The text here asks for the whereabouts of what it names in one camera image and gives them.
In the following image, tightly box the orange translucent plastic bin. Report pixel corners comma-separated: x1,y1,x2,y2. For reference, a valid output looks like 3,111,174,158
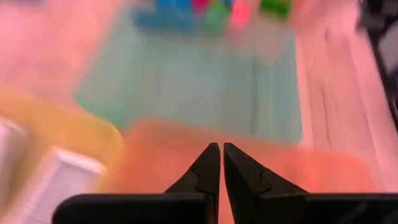
99,119,385,224

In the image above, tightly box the red toy block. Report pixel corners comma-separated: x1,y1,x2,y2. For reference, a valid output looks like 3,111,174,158
229,0,251,28

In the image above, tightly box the yellow translucent plastic bin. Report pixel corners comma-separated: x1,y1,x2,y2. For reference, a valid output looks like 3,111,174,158
0,88,126,224

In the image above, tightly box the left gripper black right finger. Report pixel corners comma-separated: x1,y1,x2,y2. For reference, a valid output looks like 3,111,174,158
223,142,398,224

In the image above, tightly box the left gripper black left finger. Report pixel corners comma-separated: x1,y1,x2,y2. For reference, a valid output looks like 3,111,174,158
52,142,221,224

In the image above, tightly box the white playing card box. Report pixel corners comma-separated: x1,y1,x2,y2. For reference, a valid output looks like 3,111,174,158
0,119,28,206
19,145,107,224

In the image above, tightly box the green toy block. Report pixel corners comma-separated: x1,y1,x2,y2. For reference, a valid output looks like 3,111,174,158
259,0,294,20
202,1,231,34

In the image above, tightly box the big blue round-stud block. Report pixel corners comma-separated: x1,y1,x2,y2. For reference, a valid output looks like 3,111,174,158
132,0,197,34

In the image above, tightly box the teal translucent plastic bin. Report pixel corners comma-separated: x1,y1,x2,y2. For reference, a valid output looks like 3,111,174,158
73,0,304,144

